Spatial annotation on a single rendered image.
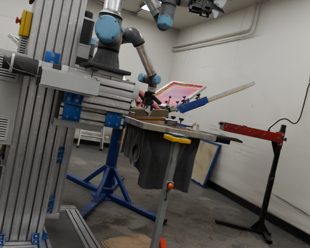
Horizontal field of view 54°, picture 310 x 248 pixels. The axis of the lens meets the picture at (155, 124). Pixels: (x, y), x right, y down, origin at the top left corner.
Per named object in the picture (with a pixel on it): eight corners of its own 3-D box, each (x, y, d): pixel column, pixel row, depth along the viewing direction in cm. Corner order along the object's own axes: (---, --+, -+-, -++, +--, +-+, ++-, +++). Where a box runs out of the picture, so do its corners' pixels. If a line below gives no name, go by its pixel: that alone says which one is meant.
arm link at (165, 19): (170, 32, 157) (174, 11, 156) (172, 26, 145) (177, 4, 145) (155, 29, 156) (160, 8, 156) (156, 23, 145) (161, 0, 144)
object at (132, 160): (147, 174, 214) (156, 130, 212) (136, 173, 210) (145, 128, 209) (127, 159, 256) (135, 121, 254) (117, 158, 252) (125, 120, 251)
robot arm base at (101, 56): (95, 63, 152) (99, 44, 151) (87, 64, 165) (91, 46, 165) (122, 70, 159) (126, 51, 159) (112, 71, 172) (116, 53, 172)
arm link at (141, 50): (142, 23, 224) (165, 80, 248) (133, 24, 233) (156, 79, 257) (131, 30, 219) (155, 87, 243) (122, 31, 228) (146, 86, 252)
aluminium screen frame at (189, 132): (215, 141, 220) (216, 136, 220) (142, 128, 196) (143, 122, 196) (169, 126, 292) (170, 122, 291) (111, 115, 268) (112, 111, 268)
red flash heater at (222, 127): (271, 141, 345) (273, 131, 344) (283, 145, 299) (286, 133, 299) (218, 130, 351) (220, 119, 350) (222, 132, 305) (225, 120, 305)
